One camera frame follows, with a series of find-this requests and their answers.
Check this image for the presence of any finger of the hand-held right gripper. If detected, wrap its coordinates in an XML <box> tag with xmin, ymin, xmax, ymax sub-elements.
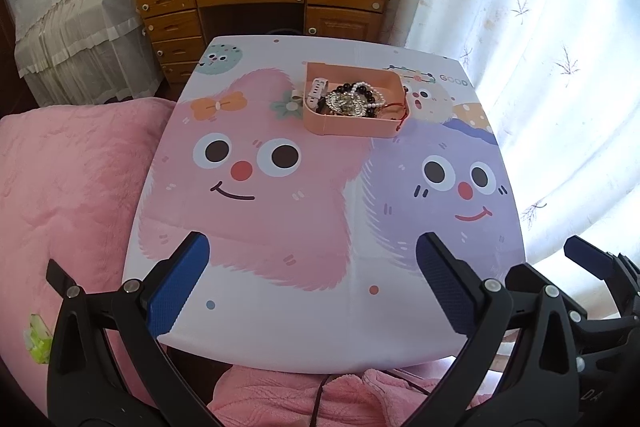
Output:
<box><xmin>564</xmin><ymin>236</ymin><xmax>640</xmax><ymax>303</ymax></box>

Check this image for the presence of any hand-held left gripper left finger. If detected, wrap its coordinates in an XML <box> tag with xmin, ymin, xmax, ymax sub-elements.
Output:
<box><xmin>46</xmin><ymin>231</ymin><xmax>221</xmax><ymax>427</ymax></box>

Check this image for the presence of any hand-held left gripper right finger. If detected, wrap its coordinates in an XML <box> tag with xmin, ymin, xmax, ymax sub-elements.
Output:
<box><xmin>407</xmin><ymin>232</ymin><xmax>586</xmax><ymax>427</ymax></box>

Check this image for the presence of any red string bracelet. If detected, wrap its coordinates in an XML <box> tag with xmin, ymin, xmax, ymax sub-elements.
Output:
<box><xmin>377</xmin><ymin>101</ymin><xmax>412</xmax><ymax>132</ymax></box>

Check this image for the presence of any pink plastic tray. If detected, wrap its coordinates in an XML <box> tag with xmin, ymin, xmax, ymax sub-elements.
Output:
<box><xmin>302</xmin><ymin>62</ymin><xmax>412</xmax><ymax>138</ymax></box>

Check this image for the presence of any white pearl bracelet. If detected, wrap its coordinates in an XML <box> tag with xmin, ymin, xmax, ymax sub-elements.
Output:
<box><xmin>350</xmin><ymin>81</ymin><xmax>387</xmax><ymax>118</ymax></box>

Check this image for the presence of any ornate gold hair comb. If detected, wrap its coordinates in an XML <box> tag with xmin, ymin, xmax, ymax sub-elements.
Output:
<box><xmin>325</xmin><ymin>92</ymin><xmax>371</xmax><ymax>118</ymax></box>

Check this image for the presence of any black bead bracelet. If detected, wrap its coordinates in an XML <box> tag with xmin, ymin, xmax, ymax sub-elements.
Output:
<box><xmin>335</xmin><ymin>82</ymin><xmax>377</xmax><ymax>105</ymax></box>

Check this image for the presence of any pink blanket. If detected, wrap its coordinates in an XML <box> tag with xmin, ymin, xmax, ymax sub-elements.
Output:
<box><xmin>0</xmin><ymin>97</ymin><xmax>501</xmax><ymax>427</ymax></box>

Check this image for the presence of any green tissue packet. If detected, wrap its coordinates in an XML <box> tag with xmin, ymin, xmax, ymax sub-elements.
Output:
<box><xmin>22</xmin><ymin>313</ymin><xmax>53</xmax><ymax>365</ymax></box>

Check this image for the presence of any white leaf-print curtain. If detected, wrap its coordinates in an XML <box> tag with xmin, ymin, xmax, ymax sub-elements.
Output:
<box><xmin>380</xmin><ymin>0</ymin><xmax>640</xmax><ymax>268</ymax></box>

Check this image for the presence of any white lace cloth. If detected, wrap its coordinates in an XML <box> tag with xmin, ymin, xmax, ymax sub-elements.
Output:
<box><xmin>12</xmin><ymin>0</ymin><xmax>166</xmax><ymax>108</ymax></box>

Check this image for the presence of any black cable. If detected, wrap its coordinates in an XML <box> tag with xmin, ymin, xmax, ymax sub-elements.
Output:
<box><xmin>310</xmin><ymin>369</ymin><xmax>436</xmax><ymax>427</ymax></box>

